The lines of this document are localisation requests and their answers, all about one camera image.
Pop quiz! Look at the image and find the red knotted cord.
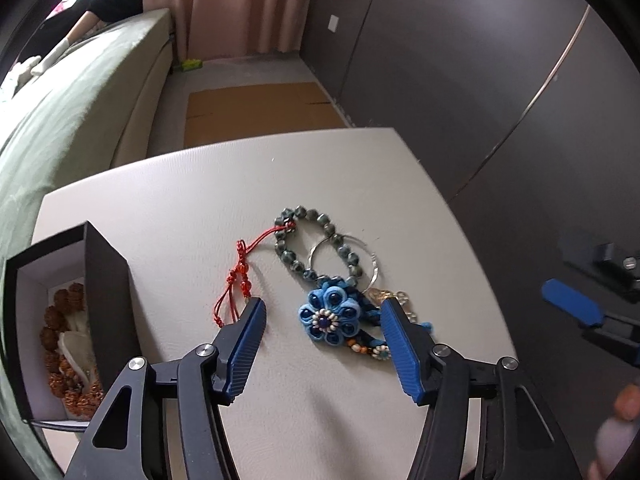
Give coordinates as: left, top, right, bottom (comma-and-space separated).
214, 223, 296, 330

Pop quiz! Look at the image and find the brown bead bracelet white tassel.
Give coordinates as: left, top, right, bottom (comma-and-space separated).
39, 282, 104, 420

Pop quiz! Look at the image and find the gold chain charm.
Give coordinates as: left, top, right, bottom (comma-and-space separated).
349, 288, 434, 362

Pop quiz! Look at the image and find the blue flower brooch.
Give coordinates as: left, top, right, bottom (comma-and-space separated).
298, 276, 384, 354

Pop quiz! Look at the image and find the black jewelry box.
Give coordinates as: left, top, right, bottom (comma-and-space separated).
2, 222, 141, 432

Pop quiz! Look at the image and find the operator hand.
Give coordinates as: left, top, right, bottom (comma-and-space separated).
586, 384, 640, 479

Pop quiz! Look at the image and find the brown cardboard sheet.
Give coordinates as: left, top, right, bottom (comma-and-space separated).
183, 82, 346, 148

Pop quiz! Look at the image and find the green small toy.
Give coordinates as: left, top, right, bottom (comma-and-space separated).
180, 58, 203, 72

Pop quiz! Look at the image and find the pink curtain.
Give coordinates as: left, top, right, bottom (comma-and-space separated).
143, 0, 310, 61

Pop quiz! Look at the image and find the person in black clothes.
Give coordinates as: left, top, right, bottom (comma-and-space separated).
14, 0, 143, 75

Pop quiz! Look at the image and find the beige bed frame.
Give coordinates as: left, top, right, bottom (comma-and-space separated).
111, 42, 172, 168

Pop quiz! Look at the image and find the white wall socket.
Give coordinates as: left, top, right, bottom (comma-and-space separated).
328, 15, 340, 32

